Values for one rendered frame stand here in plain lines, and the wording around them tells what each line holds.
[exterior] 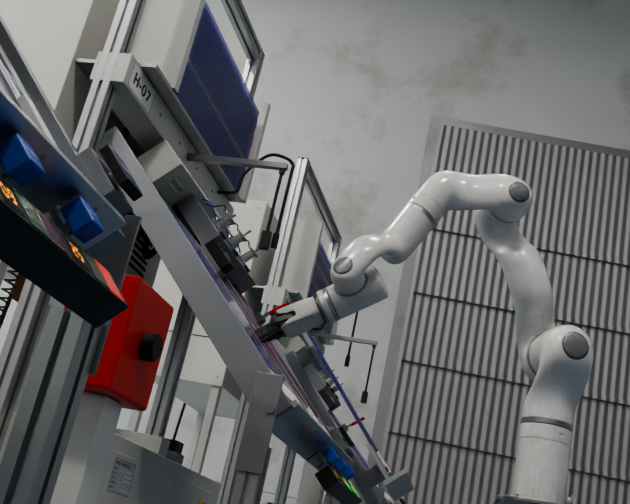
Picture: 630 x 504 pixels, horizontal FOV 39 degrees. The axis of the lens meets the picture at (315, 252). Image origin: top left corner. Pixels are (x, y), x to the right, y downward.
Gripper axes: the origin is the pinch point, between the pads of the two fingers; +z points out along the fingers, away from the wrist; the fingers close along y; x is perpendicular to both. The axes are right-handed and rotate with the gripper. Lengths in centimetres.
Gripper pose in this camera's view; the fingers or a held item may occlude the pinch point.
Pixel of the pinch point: (262, 335)
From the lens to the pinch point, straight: 214.9
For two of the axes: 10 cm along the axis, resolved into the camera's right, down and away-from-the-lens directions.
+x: 3.7, 8.3, -4.2
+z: -9.1, 4.2, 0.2
